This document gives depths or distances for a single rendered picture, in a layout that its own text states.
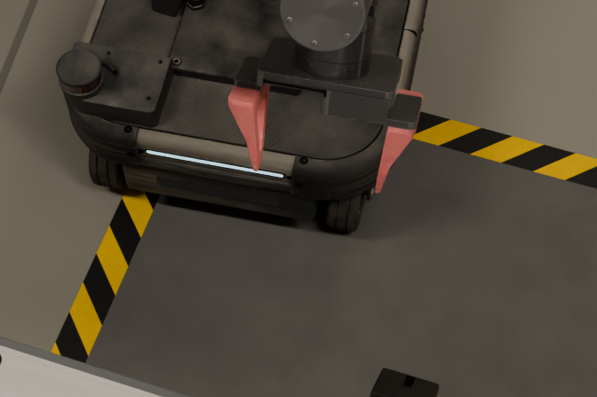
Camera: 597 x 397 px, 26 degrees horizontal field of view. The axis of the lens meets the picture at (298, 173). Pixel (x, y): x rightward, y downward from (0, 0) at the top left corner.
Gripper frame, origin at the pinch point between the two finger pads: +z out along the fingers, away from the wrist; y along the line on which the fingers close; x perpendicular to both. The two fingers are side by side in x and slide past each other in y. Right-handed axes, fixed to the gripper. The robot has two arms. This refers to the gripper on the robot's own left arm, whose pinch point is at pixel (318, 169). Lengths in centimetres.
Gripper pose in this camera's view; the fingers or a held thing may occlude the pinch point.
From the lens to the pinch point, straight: 101.2
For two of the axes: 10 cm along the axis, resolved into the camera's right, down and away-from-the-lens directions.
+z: -1.0, 8.6, 4.9
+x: 1.8, -4.7, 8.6
